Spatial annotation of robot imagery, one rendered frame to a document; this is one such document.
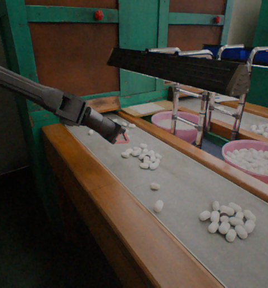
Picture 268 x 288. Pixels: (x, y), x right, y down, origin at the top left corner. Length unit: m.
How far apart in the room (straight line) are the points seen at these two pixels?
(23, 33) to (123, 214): 0.82
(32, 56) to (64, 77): 0.17
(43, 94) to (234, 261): 0.60
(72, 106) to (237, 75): 0.42
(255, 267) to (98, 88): 1.01
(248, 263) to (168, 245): 0.17
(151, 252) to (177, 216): 0.15
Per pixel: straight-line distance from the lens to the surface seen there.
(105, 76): 1.24
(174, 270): 0.50
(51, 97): 0.65
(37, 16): 1.11
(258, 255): 0.61
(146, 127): 1.07
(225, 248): 0.59
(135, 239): 0.54
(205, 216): 0.63
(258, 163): 0.95
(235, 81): 0.57
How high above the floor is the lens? 1.18
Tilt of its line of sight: 27 degrees down
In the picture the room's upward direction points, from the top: straight up
